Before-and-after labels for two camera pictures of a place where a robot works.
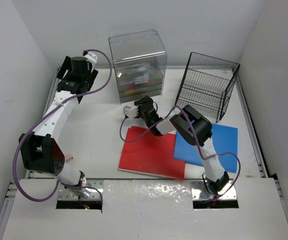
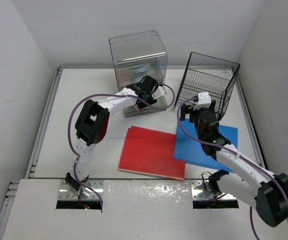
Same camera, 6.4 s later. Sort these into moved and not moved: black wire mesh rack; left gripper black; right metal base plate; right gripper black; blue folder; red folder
Moved: right gripper black; left gripper black
Not moved: right metal base plate; blue folder; red folder; black wire mesh rack
